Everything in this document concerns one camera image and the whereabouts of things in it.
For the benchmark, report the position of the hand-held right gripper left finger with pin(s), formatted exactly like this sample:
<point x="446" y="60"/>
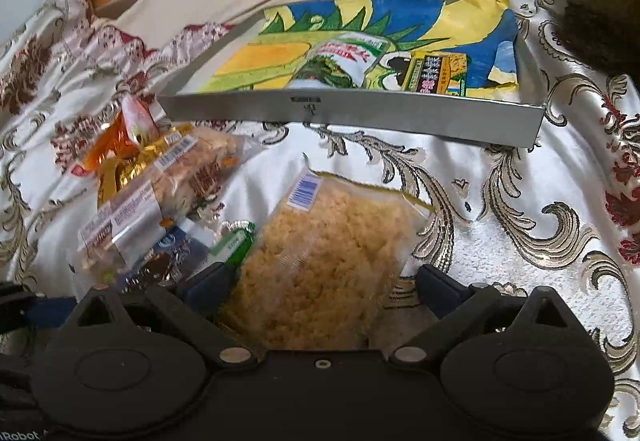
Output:
<point x="205" y="282"/>

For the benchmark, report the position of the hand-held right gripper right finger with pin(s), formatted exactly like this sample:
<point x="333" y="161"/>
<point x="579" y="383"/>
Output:
<point x="442" y="288"/>

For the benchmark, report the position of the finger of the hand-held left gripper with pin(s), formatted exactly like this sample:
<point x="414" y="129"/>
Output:
<point x="47" y="312"/>

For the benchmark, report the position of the blue snack packet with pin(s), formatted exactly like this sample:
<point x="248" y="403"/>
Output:
<point x="170" y="246"/>

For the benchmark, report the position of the clear nut bar packet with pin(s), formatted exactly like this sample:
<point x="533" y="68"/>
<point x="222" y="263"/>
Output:
<point x="175" y="181"/>

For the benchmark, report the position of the puffed rice cake packet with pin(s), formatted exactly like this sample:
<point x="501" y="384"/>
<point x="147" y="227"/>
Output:
<point x="310" y="261"/>

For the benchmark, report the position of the gold foil snack packet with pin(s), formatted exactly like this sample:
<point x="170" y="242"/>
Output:
<point x="112" y="181"/>

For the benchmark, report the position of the orange snack bag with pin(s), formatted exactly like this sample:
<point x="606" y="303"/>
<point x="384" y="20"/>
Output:
<point x="107" y="148"/>

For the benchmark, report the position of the grey shallow tray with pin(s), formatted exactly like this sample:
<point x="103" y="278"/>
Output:
<point x="350" y="113"/>

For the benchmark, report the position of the colourful drawing paper liner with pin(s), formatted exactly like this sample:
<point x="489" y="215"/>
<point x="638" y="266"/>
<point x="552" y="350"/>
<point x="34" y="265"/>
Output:
<point x="280" y="56"/>

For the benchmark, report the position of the cream bed sheet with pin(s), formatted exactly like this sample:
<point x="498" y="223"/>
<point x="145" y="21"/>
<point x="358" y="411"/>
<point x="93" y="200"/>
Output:
<point x="200" y="1"/>

